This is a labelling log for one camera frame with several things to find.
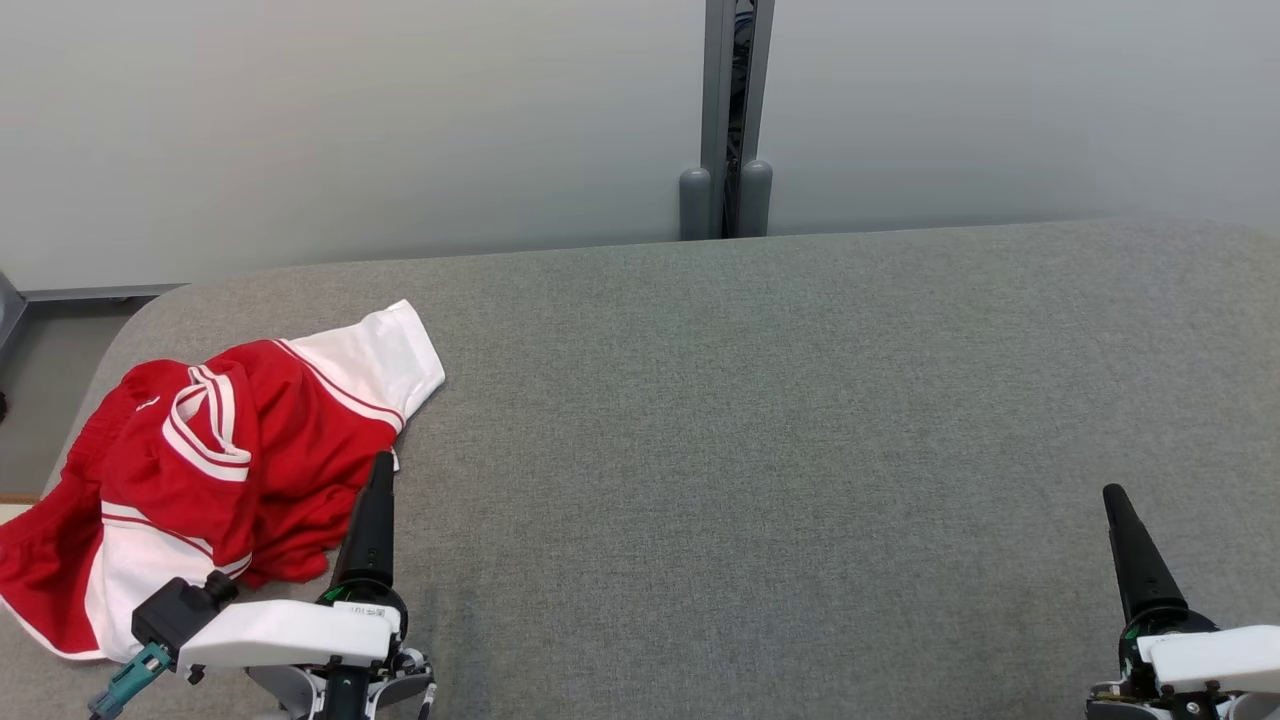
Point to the grey wall base rail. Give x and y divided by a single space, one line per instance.
100 292

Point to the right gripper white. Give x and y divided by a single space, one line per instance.
1220 660

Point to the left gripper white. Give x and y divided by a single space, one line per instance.
290 632

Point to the red shorts white trim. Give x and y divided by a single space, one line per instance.
40 570

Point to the grey cylindrical post foot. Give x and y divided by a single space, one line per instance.
755 200
695 205

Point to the grey partition post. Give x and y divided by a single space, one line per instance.
722 100

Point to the red basketball jersey white sleeves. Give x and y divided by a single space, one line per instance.
300 440

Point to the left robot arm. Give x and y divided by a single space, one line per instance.
300 695

